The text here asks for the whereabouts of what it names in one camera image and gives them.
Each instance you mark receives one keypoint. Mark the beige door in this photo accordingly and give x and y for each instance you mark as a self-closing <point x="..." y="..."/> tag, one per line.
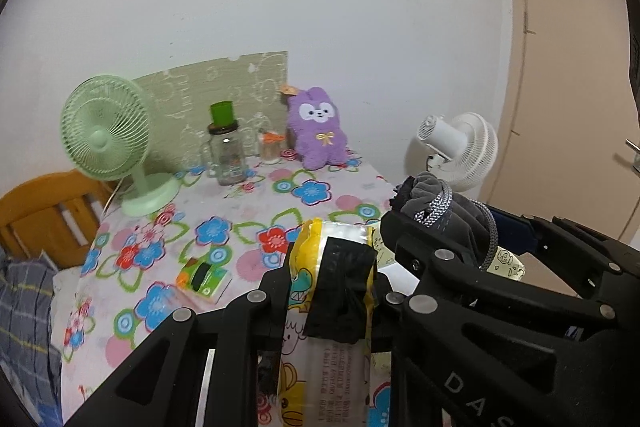
<point x="568" y="117"/>

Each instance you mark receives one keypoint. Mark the white standing fan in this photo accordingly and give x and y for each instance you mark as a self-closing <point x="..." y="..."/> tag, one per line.
<point x="460" y="150"/>

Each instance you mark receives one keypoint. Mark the grey knit sock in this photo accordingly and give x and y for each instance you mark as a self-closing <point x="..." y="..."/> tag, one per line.
<point x="431" y="202"/>

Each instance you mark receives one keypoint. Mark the green patterned board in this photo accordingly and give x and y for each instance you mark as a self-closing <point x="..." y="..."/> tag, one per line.
<point x="180" y="100"/>

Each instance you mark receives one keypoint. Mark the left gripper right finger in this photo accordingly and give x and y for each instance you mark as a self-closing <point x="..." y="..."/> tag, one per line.
<point x="399" y="328"/>

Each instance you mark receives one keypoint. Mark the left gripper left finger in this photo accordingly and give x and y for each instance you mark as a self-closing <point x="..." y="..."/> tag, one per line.
<point x="196" y="369"/>

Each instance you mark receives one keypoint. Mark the glass mason jar mug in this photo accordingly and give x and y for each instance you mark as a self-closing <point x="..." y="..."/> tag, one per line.
<point x="223" y="154"/>

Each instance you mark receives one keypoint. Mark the yellow cartoon storage box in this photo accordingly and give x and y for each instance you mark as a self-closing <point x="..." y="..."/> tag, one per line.
<point x="504" y="264"/>

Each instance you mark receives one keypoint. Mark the green orange tissue pack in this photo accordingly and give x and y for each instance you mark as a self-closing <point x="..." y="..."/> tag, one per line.
<point x="204" y="278"/>

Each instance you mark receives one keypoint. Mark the brown paper tag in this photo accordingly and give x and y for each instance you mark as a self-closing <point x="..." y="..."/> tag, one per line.
<point x="288" y="90"/>

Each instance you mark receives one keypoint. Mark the grey plaid pillow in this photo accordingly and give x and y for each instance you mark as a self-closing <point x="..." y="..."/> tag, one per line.
<point x="28" y="359"/>

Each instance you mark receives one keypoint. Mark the green cup on jar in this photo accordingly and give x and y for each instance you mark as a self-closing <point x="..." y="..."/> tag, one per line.
<point x="222" y="114"/>

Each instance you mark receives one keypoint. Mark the floral tablecloth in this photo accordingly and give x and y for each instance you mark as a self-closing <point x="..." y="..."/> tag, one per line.
<point x="126" y="286"/>

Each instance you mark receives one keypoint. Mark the green desk fan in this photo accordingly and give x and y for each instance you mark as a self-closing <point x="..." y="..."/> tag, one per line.
<point x="106" y="131"/>

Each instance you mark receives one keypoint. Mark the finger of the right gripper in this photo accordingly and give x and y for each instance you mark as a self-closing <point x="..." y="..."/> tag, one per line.
<point x="412" y="244"/>
<point x="564" y="246"/>

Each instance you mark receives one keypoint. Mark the yellow cartoon tissue pack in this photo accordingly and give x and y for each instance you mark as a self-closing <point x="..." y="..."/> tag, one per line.
<point x="326" y="348"/>

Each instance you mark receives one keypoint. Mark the cotton swab container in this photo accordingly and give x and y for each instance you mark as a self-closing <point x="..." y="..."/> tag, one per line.
<point x="270" y="146"/>

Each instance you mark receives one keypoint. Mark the purple plush bunny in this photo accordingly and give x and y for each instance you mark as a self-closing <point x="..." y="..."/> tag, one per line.
<point x="314" y="123"/>

